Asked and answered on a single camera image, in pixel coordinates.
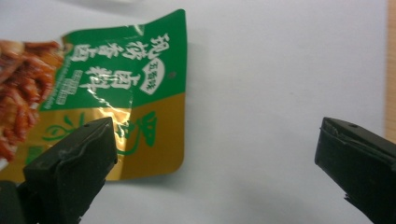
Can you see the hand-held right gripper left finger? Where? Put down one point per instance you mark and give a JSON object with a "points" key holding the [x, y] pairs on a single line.
{"points": [[73, 174]]}

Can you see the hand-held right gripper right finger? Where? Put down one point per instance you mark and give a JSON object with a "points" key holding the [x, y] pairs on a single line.
{"points": [[358, 165]]}

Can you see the green and gold seasoning packet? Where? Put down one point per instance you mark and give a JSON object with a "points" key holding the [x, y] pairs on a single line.
{"points": [[146, 77]]}

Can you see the wooden strip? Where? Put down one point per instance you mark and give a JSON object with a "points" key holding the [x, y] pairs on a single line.
{"points": [[391, 68]]}

